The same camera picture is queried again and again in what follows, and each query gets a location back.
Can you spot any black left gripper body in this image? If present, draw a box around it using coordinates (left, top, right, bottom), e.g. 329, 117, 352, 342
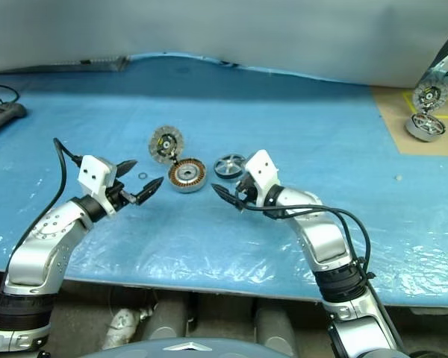
107, 180, 140, 211

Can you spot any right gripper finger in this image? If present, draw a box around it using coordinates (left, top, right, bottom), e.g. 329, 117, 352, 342
212, 186, 245, 211
211, 183, 244, 203

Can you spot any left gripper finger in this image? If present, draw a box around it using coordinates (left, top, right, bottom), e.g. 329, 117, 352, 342
132, 177, 165, 207
115, 159, 139, 178

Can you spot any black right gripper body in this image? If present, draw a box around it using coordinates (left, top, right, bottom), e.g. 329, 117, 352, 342
233, 173, 261, 205

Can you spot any silver spoked motor rotor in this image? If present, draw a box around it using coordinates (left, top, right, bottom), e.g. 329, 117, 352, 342
213, 152, 247, 181

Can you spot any silver motor housing with windings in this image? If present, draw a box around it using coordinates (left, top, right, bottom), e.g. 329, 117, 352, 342
167, 158, 209, 195

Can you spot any silver motor housing with rotor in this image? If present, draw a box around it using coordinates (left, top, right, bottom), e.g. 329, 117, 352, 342
405, 113, 448, 143

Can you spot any blue plastic-covered table mat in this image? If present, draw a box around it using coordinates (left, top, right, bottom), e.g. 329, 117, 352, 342
0, 51, 448, 309

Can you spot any grey rounded cylinder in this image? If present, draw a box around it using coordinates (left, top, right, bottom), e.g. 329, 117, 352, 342
145, 294, 190, 341
253, 298, 296, 346

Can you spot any white crumpled cloth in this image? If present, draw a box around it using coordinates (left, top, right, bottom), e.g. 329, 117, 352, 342
102, 307, 154, 351

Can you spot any black power strip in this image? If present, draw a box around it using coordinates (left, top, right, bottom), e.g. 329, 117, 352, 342
0, 102, 28, 137

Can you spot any grey robot torso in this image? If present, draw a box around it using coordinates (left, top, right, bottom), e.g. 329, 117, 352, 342
132, 336, 307, 358

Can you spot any brown cardboard sheet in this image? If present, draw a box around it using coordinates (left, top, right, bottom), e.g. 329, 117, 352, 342
369, 84, 448, 157

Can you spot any yellow tape square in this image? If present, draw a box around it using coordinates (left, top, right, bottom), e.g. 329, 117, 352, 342
402, 92, 448, 119

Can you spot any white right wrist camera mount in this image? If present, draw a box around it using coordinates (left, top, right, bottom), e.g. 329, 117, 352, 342
243, 149, 281, 207

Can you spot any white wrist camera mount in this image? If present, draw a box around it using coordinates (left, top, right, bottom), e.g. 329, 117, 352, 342
243, 149, 281, 207
77, 155, 119, 216

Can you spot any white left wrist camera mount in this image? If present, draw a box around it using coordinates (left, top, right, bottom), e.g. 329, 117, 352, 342
77, 155, 119, 216

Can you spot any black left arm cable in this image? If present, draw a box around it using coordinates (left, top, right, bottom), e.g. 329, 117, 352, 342
0, 137, 86, 321

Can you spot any black power strip cable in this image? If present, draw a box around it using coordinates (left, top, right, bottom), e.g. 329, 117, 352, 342
0, 84, 21, 109

